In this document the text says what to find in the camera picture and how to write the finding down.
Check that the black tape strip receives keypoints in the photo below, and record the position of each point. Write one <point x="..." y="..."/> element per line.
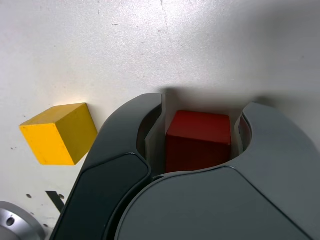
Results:
<point x="56" y="197"/>

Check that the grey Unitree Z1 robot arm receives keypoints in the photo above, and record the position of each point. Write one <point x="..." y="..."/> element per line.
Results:
<point x="15" y="222"/>

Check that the red cube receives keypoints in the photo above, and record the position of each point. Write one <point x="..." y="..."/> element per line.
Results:
<point x="197" y="140"/>

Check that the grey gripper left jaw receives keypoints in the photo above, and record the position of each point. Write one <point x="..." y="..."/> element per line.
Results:
<point x="112" y="150"/>

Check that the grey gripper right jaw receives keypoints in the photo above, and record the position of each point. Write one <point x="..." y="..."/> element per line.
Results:
<point x="225" y="205"/>

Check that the yellow cube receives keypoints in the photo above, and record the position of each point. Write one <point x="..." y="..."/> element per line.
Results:
<point x="55" y="135"/>

